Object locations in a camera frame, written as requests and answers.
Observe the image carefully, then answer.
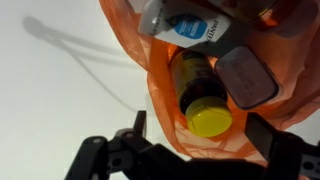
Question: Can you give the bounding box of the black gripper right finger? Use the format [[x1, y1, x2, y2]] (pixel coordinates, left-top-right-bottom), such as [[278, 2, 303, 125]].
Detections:
[[244, 112, 285, 162]]

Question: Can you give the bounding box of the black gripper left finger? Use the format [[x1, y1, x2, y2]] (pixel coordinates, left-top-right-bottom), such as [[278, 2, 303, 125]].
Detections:
[[132, 110, 148, 138]]

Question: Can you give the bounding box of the black and yellow pill bottle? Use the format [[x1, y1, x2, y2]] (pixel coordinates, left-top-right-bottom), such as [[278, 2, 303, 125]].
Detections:
[[169, 48, 234, 138]]

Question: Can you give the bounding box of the amber bottle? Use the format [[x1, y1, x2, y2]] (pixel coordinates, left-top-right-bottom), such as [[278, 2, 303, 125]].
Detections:
[[205, 0, 285, 25]]

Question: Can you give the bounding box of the orange plastic bag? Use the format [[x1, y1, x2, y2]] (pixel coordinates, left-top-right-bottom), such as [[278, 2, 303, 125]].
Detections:
[[98, 0, 320, 168]]

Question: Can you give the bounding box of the dark rectangular flat container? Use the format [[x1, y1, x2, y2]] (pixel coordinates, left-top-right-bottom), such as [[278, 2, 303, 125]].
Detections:
[[213, 45, 281, 111]]

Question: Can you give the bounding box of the white blue labelled packet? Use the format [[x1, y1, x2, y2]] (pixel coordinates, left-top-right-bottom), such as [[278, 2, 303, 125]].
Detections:
[[137, 0, 233, 50]]

